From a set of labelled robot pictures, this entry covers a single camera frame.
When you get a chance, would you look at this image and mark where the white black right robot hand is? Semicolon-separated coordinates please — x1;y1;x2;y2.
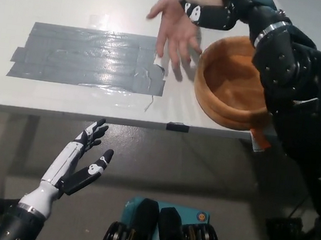
175;0;295;40

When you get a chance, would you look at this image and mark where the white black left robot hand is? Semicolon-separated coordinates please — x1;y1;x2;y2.
16;109;119;227

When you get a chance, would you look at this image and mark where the person's bare hand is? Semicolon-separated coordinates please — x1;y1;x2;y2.
138;0;210;84

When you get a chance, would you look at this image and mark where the orange soft plush plate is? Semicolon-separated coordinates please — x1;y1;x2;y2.
188;29;282;136

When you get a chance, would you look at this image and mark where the black teal robot torso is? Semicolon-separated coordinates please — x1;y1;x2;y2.
99;191;233;240

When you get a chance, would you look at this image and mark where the orange white plate tag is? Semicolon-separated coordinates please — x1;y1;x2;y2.
246;127;275;155

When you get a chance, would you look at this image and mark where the small black tape piece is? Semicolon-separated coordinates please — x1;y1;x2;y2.
165;121;191;133

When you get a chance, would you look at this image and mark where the black box on floor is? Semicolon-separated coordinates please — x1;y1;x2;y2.
262;214;305;240

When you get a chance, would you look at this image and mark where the grey duct tape patch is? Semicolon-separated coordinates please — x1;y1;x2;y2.
5;18;172;98

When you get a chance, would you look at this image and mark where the black floor cable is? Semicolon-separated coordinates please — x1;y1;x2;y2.
264;190;313;240

